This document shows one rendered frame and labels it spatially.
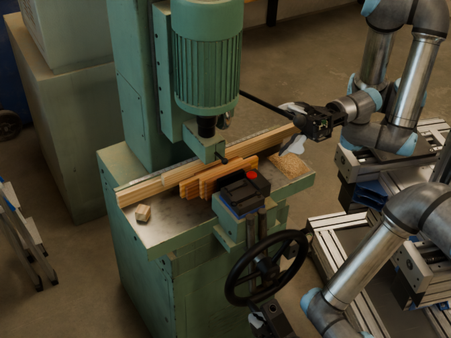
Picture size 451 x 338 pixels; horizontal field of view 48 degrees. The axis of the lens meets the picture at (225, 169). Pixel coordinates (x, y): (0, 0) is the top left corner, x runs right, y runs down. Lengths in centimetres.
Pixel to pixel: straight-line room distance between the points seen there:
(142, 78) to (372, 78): 77
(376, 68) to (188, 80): 70
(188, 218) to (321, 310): 45
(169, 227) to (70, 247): 124
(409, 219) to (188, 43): 65
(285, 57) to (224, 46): 280
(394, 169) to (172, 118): 91
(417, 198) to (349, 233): 127
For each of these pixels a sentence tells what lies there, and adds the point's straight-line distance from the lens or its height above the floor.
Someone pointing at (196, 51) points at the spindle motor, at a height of 139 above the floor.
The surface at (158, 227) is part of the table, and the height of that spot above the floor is 90.
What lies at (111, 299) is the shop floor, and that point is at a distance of 242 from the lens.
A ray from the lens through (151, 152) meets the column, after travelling 167.
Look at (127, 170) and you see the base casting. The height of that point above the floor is 80.
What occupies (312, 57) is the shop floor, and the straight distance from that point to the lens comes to 407.
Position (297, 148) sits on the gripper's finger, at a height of 109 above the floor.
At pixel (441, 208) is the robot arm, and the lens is 116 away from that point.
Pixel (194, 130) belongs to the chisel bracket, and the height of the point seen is 107.
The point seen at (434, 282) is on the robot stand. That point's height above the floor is 73.
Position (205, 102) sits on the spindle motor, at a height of 124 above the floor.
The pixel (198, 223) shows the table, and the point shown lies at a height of 90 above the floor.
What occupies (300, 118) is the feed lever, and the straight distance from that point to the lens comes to 130.
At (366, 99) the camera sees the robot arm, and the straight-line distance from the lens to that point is 152.
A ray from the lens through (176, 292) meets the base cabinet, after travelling 164.
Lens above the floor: 199
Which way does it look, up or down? 43 degrees down
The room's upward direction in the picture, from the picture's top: 2 degrees clockwise
